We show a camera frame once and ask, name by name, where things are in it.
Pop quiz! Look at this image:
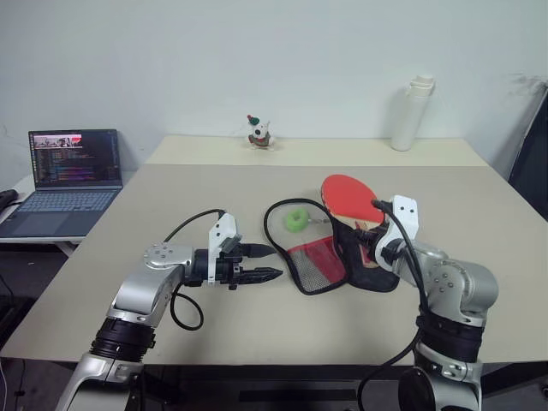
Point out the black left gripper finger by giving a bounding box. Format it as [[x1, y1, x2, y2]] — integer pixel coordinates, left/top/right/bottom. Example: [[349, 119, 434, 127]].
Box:
[[238, 265, 284, 287], [241, 242, 277, 259]]

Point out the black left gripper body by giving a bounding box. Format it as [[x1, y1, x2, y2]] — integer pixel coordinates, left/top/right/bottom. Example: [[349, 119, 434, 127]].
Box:
[[213, 236, 248, 292]]

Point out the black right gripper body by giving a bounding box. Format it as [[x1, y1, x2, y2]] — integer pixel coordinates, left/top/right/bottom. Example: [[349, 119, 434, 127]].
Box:
[[358, 223, 390, 254]]

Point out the red table tennis paddle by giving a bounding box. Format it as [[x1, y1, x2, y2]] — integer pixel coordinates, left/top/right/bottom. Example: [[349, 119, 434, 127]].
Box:
[[320, 173, 389, 269]]

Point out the black paddle case red mesh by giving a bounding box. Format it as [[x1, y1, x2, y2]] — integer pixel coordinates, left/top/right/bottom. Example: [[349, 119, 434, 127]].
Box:
[[262, 197, 400, 297]]

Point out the white water bottle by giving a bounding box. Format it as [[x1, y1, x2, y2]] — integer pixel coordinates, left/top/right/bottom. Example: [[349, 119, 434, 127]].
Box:
[[390, 74, 438, 152]]

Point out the grey open laptop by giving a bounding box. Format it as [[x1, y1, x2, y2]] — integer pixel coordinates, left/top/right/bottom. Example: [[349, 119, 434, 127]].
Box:
[[0, 128, 126, 238]]

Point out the dark leaning panel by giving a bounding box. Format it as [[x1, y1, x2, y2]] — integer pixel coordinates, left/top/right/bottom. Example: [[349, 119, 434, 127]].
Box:
[[506, 78, 548, 220]]

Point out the black object on side table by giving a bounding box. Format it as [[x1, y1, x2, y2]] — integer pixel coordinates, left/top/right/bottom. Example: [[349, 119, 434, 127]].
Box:
[[0, 189, 21, 211]]

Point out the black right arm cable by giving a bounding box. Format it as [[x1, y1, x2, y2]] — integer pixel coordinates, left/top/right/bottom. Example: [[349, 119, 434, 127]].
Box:
[[357, 197, 432, 411]]

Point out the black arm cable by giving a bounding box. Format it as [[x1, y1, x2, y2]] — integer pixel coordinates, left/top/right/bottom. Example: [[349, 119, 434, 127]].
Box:
[[164, 208, 227, 331], [357, 197, 432, 411]]

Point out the green ring keychain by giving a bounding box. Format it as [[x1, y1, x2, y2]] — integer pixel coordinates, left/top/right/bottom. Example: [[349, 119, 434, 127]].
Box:
[[282, 208, 331, 235]]

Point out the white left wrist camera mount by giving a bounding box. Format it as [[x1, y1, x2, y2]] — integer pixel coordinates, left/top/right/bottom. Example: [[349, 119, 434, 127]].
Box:
[[207, 212, 238, 286]]

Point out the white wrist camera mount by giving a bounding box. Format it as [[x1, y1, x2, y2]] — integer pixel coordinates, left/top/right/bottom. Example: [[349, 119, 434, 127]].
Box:
[[207, 212, 238, 286], [373, 194, 423, 273]]

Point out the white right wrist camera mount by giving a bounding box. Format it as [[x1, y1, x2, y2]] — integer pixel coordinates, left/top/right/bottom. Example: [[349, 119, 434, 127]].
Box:
[[373, 194, 423, 273]]

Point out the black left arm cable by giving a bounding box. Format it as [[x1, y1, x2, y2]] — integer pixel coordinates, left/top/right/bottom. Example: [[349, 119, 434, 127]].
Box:
[[164, 208, 227, 331]]

